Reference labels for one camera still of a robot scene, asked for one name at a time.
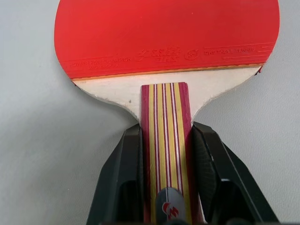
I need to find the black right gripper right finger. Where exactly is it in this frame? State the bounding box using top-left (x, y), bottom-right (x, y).
top-left (191, 123), bottom-right (280, 225)

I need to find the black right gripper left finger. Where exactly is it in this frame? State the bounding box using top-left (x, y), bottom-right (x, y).
top-left (85, 123), bottom-right (146, 225)

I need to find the red table tennis paddle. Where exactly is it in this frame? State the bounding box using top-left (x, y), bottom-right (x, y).
top-left (52, 0), bottom-right (280, 225)

